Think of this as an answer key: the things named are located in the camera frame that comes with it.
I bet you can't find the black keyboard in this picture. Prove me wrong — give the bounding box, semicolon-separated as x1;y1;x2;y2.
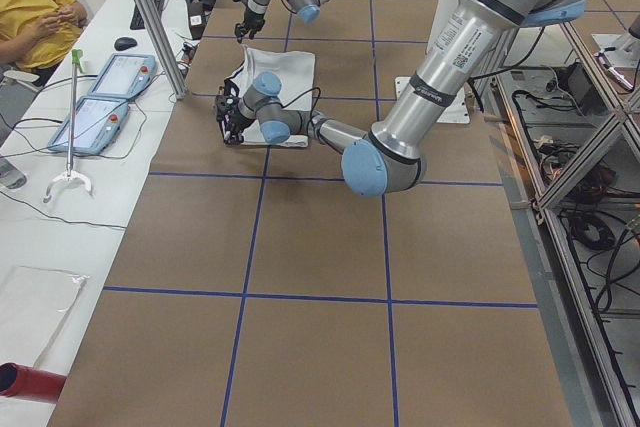
129;0;168;31

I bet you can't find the white camera stand post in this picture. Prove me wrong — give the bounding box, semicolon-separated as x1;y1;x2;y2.
384;0;470;137

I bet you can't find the black computer mouse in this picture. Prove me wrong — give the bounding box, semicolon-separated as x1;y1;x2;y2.
114;37;138;52

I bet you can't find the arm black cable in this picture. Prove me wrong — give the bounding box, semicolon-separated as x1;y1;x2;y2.
279;86;324;121

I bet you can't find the lower blue teach pendant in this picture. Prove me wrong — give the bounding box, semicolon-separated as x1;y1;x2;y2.
73;96;129;155

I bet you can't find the red cylinder tube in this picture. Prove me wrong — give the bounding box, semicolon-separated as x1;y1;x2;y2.
1;363;67;404

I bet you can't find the grey cartoon print t-shirt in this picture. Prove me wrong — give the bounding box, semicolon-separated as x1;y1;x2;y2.
220;46;315;148

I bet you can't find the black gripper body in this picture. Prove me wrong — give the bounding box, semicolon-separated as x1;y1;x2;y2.
243;9;265;31
227;106;255;135

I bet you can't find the blue teach pendant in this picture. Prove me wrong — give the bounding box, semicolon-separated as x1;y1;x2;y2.
73;96;129;155
88;52;157;99

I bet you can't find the reacher grabber tool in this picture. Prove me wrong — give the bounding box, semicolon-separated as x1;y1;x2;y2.
43;49;93;203

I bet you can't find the person in yellow shirt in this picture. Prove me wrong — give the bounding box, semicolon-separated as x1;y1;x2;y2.
1;0;88;83

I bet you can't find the clear plastic bag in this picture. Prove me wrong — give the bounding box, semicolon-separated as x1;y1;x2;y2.
1;265;88;367

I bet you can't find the aluminium frame post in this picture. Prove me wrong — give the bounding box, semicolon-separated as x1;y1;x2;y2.
134;0;187;100

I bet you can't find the upper blue teach pendant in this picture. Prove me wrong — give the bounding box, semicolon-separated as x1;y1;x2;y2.
88;52;157;99

